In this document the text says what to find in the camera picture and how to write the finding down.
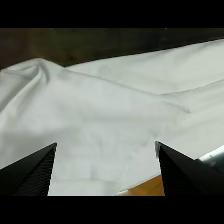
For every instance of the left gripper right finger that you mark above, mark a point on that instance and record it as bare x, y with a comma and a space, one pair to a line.
186, 176

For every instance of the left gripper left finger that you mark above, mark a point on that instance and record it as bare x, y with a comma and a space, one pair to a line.
31, 175

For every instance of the white shirt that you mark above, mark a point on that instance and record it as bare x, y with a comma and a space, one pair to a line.
110, 116

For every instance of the silver frame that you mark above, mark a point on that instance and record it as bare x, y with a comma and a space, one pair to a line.
213, 158

